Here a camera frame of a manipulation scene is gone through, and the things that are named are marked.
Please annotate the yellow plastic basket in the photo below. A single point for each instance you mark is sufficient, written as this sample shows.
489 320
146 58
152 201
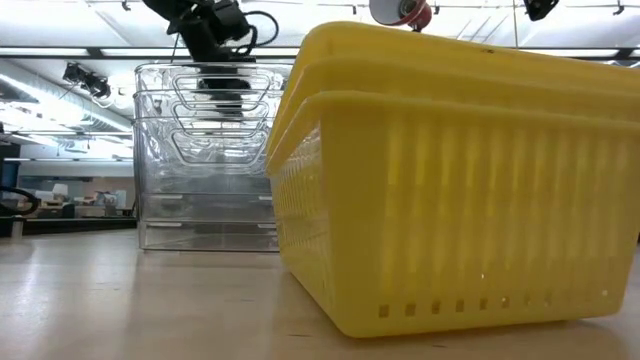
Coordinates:
425 225
400 55

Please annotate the clear plastic bin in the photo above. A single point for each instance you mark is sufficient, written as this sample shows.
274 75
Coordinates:
200 237
150 107
150 80

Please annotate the red desk lamp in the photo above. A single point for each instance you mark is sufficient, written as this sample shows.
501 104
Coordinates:
395 12

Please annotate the background desk with clutter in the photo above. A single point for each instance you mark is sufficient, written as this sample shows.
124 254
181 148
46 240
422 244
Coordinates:
100 200

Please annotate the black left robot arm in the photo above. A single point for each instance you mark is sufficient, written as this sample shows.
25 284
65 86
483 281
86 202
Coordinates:
165 7

